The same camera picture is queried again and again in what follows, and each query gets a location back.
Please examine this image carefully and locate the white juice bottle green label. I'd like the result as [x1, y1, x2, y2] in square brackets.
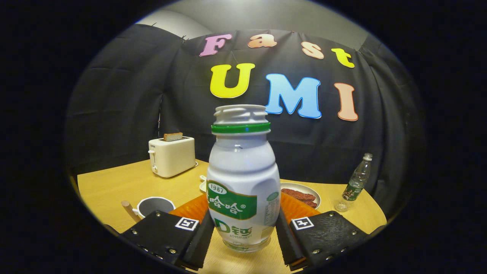
[207, 105, 282, 253]

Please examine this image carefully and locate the black backdrop cloth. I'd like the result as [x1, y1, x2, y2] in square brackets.
[64, 24, 425, 217]

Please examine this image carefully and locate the white cup wooden handle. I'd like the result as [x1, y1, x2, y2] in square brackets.
[121, 196, 176, 223]

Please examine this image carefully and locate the wooden table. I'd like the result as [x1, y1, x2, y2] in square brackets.
[76, 159, 387, 274]

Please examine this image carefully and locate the white round plate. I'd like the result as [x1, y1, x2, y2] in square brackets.
[280, 182, 321, 209]

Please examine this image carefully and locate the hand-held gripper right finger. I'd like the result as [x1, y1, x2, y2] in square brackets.
[275, 192, 369, 271]

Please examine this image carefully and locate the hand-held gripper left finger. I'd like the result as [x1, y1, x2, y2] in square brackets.
[119, 193, 215, 271]

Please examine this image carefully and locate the clear plastic water bottle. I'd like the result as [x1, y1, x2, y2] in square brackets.
[334, 153, 373, 212]

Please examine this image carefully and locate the cream toaster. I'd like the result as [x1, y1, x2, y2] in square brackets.
[148, 136, 197, 178]

